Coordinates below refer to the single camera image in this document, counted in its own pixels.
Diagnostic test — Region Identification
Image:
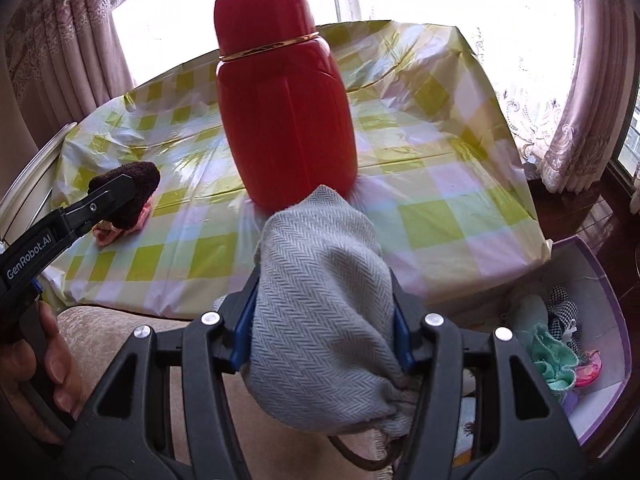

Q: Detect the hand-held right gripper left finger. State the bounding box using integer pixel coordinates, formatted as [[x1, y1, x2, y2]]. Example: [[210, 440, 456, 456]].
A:
[[60, 265, 261, 480]]

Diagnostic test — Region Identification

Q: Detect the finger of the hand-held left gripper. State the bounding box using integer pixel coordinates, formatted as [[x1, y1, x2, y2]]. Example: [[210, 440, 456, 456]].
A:
[[55, 174, 138, 235]]

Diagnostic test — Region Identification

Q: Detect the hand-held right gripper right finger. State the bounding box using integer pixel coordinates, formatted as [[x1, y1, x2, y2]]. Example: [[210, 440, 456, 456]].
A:
[[387, 270, 586, 480]]

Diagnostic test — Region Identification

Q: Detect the brown fuzzy cloth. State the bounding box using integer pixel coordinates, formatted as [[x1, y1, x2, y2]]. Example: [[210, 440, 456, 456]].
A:
[[89, 161, 162, 229]]

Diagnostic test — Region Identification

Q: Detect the grey fabric drawstring pouch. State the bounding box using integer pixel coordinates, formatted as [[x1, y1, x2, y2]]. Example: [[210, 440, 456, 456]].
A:
[[241, 185, 421, 472]]

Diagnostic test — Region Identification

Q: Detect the light blue zip pouch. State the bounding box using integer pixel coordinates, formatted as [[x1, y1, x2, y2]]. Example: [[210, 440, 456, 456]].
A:
[[510, 294, 551, 341]]

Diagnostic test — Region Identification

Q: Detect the teal knitted cloth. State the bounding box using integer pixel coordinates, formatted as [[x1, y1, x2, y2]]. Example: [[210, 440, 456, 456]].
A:
[[530, 325, 581, 391]]

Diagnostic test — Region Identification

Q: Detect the black white checked pouch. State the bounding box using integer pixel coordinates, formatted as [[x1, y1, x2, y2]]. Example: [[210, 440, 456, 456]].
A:
[[547, 285, 581, 348]]

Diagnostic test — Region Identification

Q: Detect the pink coin purse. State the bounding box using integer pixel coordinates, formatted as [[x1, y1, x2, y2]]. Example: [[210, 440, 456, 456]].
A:
[[575, 350, 603, 388]]

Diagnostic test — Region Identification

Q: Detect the white box with purple edges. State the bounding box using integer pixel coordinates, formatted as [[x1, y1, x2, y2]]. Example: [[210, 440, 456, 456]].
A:
[[452, 236, 633, 448]]

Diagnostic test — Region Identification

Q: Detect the person's left hand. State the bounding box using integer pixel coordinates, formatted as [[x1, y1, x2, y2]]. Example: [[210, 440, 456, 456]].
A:
[[34, 302, 90, 421]]

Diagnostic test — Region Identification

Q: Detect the pink cloth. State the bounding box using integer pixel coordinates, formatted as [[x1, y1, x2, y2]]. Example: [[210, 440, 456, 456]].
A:
[[92, 200, 153, 247]]

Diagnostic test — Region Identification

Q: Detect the cream carved dresser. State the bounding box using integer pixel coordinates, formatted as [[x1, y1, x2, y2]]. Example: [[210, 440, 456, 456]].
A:
[[0, 122, 78, 256]]

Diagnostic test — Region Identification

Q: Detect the beige velvet cushion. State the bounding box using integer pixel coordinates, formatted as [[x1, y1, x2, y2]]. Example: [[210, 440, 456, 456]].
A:
[[52, 305, 401, 480]]

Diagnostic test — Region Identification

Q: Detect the yellow checked plastic tablecloth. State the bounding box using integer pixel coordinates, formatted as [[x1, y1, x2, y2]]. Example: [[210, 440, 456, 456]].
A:
[[40, 21, 553, 321]]

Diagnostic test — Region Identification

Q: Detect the brown pink curtain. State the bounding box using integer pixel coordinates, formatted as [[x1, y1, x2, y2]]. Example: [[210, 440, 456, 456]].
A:
[[2, 0, 138, 126]]

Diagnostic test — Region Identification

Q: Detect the red thermos jug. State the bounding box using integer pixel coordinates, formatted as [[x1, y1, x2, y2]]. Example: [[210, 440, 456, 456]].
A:
[[213, 0, 359, 213]]

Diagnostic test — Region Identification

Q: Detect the dark framed window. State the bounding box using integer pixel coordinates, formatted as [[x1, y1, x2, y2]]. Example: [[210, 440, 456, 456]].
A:
[[617, 100, 640, 176]]

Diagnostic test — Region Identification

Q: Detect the pink embroidered curtain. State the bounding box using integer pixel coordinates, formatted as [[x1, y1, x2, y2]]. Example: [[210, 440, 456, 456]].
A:
[[520, 0, 640, 196]]

